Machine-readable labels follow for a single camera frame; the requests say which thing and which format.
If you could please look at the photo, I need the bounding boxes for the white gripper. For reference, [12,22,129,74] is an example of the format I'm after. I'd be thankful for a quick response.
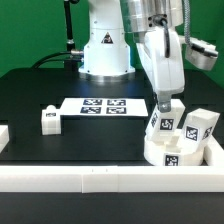
[136,27,185,113]

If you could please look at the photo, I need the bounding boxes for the white round stool seat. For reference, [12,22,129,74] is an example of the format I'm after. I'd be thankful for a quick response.
[144,129,204,166]

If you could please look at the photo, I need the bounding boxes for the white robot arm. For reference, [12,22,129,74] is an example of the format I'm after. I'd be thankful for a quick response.
[79,0,184,113]

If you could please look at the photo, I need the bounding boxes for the white paper marker sheet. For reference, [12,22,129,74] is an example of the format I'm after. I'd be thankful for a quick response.
[60,98,148,117]

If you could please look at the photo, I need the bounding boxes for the white block at left edge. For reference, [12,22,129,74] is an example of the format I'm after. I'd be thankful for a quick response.
[0,125,9,153]

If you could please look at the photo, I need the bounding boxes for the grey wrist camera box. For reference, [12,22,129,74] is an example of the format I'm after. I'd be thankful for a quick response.
[185,38,218,71]

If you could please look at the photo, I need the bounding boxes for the white obstacle fence wall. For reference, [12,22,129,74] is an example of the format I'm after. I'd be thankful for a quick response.
[0,139,224,193]

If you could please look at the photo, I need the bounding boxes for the black cables at base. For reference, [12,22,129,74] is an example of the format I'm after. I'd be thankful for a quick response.
[31,0,84,69]

